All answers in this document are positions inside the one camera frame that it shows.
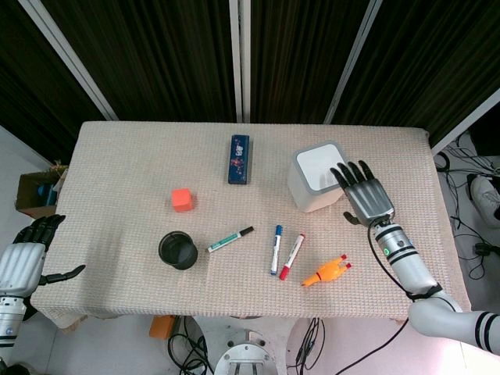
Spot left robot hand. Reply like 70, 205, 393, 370
0, 214, 86, 298

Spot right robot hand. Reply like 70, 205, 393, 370
330, 159, 396, 227

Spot white grey box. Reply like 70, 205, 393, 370
287, 141, 351, 214

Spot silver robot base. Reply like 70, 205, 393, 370
195, 316, 298, 375

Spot cardboard box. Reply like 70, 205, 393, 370
15, 163, 70, 218

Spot yellow rubber chicken toy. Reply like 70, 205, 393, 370
301, 253, 352, 288

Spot red whiteboard marker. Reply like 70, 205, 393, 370
278, 233, 307, 280

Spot blue whiteboard marker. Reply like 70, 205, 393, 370
268, 224, 284, 277

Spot white sneaker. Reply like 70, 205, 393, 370
469, 174, 500, 223

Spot blue rectangular pencil case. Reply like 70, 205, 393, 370
227, 134, 252, 185

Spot beige woven tablecloth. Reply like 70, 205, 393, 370
30, 120, 472, 330

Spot green whiteboard marker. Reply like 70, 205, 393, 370
206, 226, 255, 253

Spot black cylindrical pen holder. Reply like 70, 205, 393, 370
158, 230, 199, 271

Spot orange box under table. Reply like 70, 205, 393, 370
149, 315, 177, 340

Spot orange cube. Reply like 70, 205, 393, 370
171, 187, 195, 213

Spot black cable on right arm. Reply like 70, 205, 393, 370
320, 224, 445, 375

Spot black floor cables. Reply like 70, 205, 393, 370
433, 132, 500, 280

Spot black cables under table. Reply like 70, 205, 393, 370
167, 315, 214, 375

